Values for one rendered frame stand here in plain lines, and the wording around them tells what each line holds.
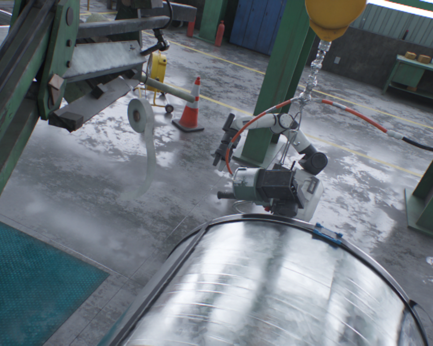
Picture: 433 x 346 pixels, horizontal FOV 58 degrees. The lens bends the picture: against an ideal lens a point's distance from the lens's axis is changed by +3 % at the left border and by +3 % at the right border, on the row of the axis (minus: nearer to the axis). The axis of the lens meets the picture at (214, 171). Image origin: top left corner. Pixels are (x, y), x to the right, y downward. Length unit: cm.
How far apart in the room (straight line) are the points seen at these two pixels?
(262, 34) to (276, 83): 657
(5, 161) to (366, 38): 1057
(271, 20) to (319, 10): 960
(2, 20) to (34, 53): 655
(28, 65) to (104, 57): 42
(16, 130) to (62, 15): 30
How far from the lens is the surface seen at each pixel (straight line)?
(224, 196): 179
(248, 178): 158
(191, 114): 526
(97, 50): 134
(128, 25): 141
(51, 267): 307
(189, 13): 199
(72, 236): 330
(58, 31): 107
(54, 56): 106
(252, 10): 1109
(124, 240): 329
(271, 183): 155
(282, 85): 453
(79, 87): 175
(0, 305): 288
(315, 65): 144
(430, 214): 494
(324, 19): 138
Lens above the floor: 219
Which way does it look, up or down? 29 degrees down
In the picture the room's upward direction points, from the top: 15 degrees clockwise
